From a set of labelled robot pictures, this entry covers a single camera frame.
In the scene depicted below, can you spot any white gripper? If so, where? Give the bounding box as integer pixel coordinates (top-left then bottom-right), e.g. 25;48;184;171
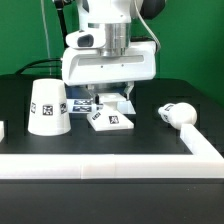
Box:
62;41;156;99

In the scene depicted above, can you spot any white lamp base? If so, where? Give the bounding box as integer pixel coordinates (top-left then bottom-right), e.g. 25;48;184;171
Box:
87;93;135;131

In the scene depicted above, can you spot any white lamp bulb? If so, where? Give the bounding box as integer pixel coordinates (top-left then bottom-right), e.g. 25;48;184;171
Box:
158;102;197;130

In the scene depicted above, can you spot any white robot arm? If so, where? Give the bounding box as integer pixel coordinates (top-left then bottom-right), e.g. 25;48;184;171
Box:
62;0;167;96

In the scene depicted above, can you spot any white lamp shade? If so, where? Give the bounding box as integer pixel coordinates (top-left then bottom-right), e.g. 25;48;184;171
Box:
28;78;71;136

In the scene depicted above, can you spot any white marker sheet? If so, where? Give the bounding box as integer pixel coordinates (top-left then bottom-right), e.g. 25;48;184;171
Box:
65;98;137;115

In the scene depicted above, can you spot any white block at left edge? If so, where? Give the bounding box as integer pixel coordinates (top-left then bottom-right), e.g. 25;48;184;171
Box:
0;121;4;142

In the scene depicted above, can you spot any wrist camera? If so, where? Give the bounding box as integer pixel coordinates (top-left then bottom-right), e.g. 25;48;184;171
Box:
66;29;106;49

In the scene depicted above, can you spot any black cable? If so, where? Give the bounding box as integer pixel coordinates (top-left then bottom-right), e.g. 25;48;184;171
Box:
14;58;64;75

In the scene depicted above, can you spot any white L-shaped fence wall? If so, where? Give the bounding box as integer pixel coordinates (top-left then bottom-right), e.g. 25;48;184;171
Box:
0;124;224;179

